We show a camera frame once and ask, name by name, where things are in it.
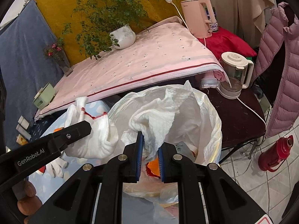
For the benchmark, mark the dark maroon chair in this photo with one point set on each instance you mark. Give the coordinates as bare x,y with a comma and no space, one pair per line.
233,121

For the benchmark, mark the pink down jacket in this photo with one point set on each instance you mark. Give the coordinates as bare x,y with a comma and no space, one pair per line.
285,74

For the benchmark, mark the yellow hanging cloth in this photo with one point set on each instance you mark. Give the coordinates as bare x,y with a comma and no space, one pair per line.
70,0

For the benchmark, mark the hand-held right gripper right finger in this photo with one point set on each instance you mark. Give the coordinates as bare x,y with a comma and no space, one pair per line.
161,165

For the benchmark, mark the glass vase with red flowers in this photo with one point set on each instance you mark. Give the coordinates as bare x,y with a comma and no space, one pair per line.
64,60

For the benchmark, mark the white glass electric kettle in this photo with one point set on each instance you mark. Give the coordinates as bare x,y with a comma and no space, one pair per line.
233,60

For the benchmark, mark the green tissue box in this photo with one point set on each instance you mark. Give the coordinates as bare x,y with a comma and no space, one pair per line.
44,96

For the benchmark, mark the small orange print box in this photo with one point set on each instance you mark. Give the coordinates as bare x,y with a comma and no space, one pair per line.
22,140

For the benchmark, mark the pink tablecloth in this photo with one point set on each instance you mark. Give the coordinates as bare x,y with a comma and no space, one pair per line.
140,58

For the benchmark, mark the red cloth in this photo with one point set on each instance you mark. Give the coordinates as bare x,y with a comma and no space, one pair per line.
229,42

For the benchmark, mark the small grey and white box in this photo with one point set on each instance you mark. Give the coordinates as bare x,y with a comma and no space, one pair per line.
23,131

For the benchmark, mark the white-lined trash bin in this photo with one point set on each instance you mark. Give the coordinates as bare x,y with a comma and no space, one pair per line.
210,126

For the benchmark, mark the orange plastic scrap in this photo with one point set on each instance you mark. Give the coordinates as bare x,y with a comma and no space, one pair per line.
58,129

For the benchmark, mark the white tissue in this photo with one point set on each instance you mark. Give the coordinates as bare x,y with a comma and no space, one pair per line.
161,121

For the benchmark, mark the printed white mug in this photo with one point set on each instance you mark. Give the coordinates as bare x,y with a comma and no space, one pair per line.
213,26

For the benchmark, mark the white cotton glove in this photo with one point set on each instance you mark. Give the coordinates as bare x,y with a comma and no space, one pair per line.
57,169

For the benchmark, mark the green potted plant white pot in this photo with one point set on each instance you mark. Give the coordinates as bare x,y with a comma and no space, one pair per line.
122,37

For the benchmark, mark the red thermos flask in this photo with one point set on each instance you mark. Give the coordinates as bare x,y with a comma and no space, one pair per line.
275,155

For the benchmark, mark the person's left hand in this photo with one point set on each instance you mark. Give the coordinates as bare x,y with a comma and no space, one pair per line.
30,205

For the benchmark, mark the blue hanging cloth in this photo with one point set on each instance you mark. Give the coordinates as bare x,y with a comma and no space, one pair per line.
23,51

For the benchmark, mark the beige curtain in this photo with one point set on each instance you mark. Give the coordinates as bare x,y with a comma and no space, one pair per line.
238,4

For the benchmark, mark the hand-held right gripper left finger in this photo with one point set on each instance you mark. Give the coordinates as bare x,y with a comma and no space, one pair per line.
139,158

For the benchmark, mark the red plastic wrapper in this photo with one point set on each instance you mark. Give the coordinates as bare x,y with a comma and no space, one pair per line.
41,169

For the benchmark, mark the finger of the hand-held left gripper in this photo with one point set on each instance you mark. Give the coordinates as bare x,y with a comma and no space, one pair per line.
74,130

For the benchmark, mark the white glove with red trim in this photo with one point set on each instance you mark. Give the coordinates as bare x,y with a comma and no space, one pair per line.
98,130

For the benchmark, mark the white folded cloth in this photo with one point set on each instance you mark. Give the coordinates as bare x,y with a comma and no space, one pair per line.
209,83

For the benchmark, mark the pink folded cloth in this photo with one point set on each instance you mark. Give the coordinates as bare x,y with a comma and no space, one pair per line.
220,77

